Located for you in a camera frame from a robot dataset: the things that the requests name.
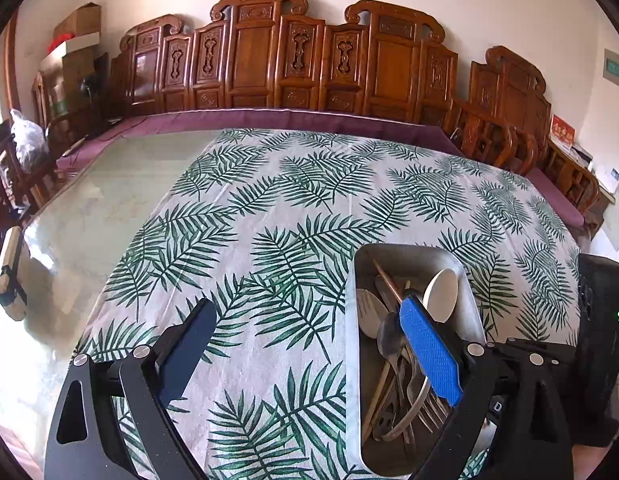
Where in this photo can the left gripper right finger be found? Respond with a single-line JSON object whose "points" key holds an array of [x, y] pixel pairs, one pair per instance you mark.
{"points": [[437, 349]]}

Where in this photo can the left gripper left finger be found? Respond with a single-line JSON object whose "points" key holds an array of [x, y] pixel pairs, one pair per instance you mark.
{"points": [[180, 348]]}

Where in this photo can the metal spoon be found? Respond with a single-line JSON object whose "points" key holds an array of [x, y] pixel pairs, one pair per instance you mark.
{"points": [[392, 345]]}

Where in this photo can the wooden chopstick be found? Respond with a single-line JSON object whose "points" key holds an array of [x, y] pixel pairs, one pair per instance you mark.
{"points": [[378, 398], [397, 294]]}

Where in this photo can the metal fork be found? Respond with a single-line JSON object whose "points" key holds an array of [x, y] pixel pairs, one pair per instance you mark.
{"points": [[423, 406]]}

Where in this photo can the palm leaf tablecloth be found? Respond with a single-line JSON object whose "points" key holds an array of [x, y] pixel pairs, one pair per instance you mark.
{"points": [[266, 224]]}

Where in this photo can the wooden side chair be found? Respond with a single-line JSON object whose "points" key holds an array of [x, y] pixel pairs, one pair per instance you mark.
{"points": [[22, 192]]}

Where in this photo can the red box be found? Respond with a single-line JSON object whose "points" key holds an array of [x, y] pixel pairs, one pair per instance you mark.
{"points": [[561, 133]]}

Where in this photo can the white plastic bag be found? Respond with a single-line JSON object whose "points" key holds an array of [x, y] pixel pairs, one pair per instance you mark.
{"points": [[31, 146]]}

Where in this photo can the cardboard boxes stack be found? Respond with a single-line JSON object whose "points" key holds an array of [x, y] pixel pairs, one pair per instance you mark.
{"points": [[59, 83]]}

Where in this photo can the carved wooden bench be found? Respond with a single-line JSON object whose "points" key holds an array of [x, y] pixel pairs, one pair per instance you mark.
{"points": [[384, 61]]}

